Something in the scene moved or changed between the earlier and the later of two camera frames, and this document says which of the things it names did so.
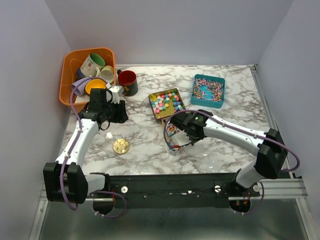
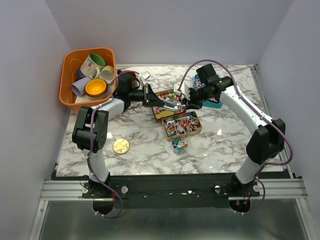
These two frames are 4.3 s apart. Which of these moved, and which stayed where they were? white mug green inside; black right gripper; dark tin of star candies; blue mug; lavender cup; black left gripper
Moved: black right gripper; black left gripper
Stayed: dark tin of star candies; blue mug; white mug green inside; lavender cup
